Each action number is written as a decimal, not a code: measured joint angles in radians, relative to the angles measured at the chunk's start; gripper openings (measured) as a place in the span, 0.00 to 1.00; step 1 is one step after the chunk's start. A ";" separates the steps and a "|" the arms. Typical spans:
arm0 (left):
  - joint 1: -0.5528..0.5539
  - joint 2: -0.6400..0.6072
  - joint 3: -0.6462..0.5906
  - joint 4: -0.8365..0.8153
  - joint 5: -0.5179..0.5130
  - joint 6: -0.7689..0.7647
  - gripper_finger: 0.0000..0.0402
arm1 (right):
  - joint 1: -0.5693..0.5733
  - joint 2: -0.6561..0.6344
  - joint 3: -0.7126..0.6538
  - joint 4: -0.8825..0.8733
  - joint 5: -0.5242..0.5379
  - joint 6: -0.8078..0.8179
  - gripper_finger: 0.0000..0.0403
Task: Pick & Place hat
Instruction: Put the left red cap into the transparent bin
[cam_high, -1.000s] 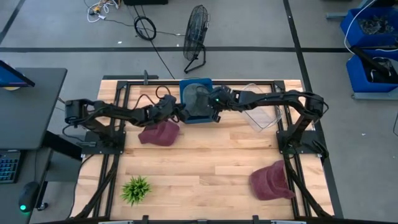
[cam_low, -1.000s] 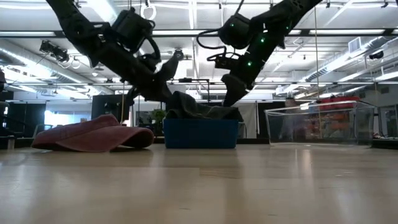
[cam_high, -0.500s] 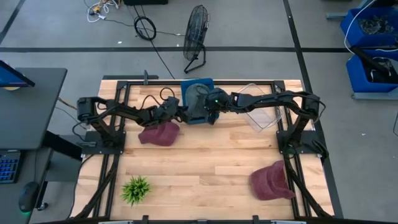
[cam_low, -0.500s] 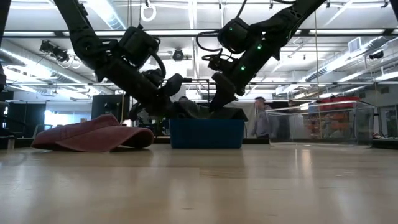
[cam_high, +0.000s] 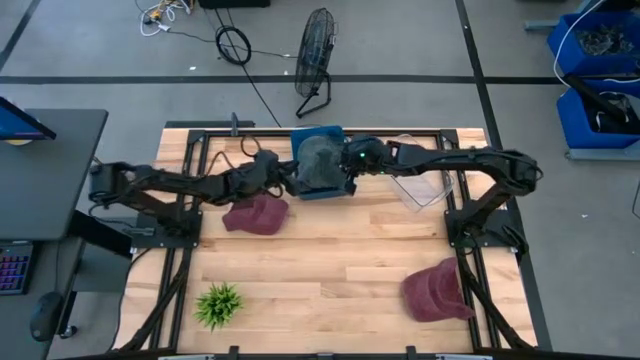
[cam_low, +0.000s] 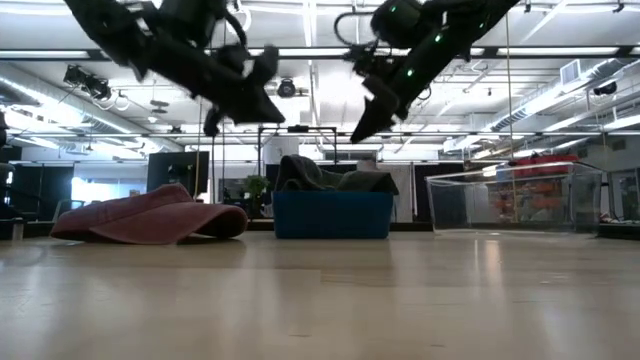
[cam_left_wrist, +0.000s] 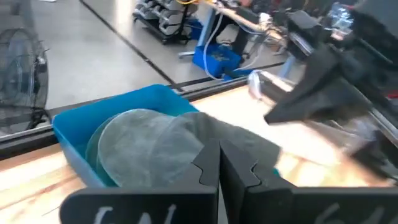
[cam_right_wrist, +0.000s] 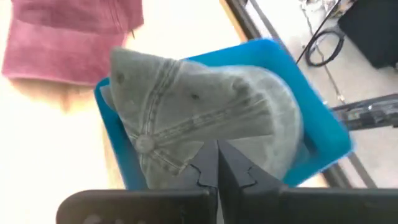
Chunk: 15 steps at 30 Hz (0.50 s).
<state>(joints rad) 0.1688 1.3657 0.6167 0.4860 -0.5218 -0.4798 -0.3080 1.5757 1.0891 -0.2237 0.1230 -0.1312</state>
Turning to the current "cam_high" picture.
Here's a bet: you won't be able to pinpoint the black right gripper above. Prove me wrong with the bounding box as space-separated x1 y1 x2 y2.
343 134 401 197

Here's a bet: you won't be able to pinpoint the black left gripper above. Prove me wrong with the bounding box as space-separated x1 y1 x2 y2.
234 150 303 197

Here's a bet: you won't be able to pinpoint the grey-green terry cloth cap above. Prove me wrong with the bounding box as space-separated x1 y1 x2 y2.
295 134 349 191

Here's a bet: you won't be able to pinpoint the blue plastic bin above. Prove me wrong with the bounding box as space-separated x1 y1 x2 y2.
289 124 352 202

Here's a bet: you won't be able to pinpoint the maroon terry cloth cap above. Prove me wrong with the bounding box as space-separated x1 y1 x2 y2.
222 193 290 237
399 257 477 324

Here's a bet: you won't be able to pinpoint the clear plastic container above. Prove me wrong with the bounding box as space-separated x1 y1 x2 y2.
387 133 457 214

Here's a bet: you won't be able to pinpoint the black floor fan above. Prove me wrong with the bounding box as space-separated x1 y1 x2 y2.
293 7 338 120

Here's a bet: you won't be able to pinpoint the green spiky artificial plant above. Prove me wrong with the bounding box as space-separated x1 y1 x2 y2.
193 281 245 333

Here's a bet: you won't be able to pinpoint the blue storage bin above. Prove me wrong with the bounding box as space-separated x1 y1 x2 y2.
556 79 640 151
546 11 640 77

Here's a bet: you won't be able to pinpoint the black desk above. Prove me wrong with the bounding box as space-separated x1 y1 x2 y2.
0 108 110 243

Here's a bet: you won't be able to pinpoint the blue storage crates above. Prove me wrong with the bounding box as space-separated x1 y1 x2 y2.
552 0 640 87

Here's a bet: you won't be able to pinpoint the tilted screen with blue display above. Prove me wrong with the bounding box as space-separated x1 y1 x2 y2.
0 96 58 143

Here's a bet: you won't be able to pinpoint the black computer mouse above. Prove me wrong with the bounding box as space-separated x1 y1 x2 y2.
29 291 65 343

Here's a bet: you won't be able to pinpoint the backlit keyboard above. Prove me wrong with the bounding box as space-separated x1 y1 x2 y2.
0 242 34 297

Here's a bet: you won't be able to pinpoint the black coiled cable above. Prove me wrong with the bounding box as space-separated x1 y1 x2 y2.
214 24 253 67

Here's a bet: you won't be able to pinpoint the white cable bundle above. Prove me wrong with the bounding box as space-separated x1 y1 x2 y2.
134 0 194 38

